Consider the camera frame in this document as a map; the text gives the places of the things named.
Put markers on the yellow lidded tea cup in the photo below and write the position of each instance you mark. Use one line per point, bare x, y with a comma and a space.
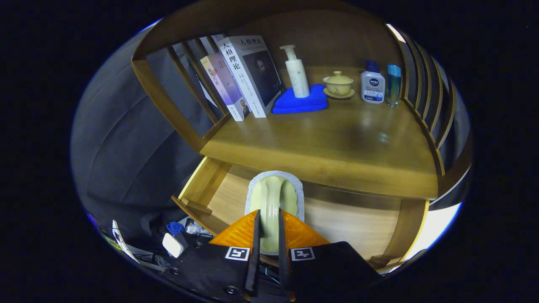
338, 86

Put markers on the wooden drawer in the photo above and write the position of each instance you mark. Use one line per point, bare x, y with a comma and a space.
345, 227

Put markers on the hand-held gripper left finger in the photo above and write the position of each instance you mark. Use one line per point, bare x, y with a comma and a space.
254, 261

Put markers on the wooden countertop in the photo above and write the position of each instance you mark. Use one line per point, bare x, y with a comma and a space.
337, 139

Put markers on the white box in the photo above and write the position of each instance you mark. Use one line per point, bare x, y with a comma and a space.
433, 227

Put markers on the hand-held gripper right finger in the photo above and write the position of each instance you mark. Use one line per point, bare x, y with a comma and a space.
284, 261

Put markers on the clear plastic wrapper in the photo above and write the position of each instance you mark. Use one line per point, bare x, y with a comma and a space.
196, 228

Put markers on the white pump bottle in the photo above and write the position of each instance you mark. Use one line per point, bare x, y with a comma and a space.
298, 78

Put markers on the wooden cabinet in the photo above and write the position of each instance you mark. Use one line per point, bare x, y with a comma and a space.
337, 38

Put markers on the small blue crumpled item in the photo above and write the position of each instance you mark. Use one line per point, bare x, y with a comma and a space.
174, 228

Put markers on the white power adapter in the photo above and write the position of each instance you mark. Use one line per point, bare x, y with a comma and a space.
172, 245

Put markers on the purple book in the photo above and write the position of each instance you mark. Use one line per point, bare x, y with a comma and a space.
227, 84

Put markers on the white lotion bottle blue cap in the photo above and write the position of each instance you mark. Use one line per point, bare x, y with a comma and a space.
372, 86

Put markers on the white book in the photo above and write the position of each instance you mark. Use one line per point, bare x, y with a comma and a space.
252, 71

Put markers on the blue folded cloth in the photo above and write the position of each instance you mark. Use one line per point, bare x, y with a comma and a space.
303, 105

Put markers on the clear blue bottle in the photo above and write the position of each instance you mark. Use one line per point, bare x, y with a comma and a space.
393, 84

